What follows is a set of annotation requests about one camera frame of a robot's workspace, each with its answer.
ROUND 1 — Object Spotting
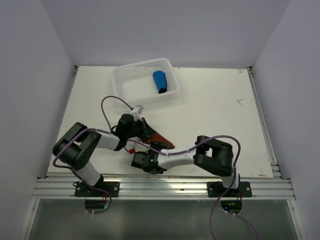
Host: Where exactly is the aluminium rail frame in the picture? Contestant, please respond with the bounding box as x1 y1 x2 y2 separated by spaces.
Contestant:
20 67 307 240

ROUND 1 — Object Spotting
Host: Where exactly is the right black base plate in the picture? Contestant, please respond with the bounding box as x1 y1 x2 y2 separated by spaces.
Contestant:
207 181 253 198

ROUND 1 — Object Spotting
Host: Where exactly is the white plastic basket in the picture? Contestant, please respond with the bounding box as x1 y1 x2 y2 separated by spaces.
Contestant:
111 58 180 105

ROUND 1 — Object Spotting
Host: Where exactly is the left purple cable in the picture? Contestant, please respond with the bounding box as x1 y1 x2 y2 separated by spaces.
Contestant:
52 96 133 201

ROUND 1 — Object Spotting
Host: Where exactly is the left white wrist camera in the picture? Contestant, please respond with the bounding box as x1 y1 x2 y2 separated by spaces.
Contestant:
130 105 144 120

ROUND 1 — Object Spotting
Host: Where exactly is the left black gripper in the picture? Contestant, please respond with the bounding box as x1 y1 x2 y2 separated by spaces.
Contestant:
125 116 155 139

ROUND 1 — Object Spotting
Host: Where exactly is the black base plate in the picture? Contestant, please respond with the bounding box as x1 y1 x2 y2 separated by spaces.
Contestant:
72 181 120 198
207 181 253 198

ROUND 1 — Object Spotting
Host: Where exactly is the brown towel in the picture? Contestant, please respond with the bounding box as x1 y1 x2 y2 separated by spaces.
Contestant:
140 132 175 150

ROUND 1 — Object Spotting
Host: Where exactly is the blue and grey towel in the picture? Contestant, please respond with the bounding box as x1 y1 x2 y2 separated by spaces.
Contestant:
152 70 168 94

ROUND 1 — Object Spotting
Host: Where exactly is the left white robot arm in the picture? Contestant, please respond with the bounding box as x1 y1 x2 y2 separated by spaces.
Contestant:
52 113 157 197

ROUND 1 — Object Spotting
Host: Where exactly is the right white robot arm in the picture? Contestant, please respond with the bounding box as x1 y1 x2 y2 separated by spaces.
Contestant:
131 135 241 197

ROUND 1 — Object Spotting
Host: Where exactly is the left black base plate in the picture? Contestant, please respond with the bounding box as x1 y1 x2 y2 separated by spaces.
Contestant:
72 181 120 198

